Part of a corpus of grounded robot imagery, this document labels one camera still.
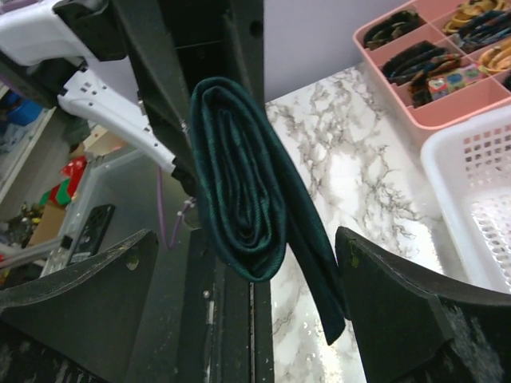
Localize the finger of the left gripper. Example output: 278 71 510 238
223 0 264 102
112 1 198 180

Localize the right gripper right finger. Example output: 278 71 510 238
335 227 510 382

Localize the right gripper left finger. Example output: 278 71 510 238
1 230 158 382

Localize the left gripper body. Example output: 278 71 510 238
159 0 229 92

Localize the dark green tie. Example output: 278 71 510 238
188 77 347 343

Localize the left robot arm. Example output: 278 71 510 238
1 1 264 195

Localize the red green gift box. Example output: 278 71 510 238
38 155 88 207

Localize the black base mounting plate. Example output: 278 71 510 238
175 229 275 383

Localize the black rolled tie bottom left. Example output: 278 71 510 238
362 10 421 50

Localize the black rolled tie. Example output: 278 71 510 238
382 41 448 85
362 10 421 50

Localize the black rolled tie bottom middle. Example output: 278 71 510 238
382 41 448 85

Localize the white plastic basket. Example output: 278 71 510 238
421 106 510 294

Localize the pink compartment organizer box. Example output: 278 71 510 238
354 1 510 134

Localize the patterned rolled tie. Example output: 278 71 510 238
408 53 486 108

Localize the yellow rolled tie left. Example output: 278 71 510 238
442 0 510 35

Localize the yellow rolled tie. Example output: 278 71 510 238
477 45 510 75
442 0 510 35

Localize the dark blue rolled tie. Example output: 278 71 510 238
453 10 510 53

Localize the yellow rolled tie right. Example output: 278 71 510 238
477 45 510 75

